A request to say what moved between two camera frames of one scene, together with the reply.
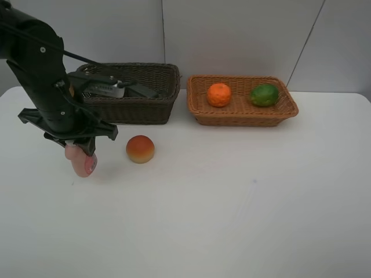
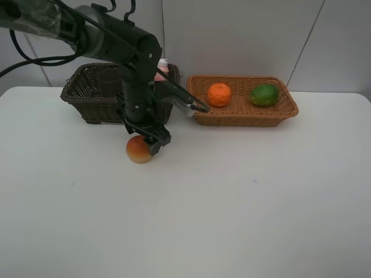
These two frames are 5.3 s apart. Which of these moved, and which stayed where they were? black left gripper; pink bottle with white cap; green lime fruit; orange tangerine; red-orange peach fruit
Moved: black left gripper; pink bottle with white cap
Stayed: green lime fruit; red-orange peach fruit; orange tangerine
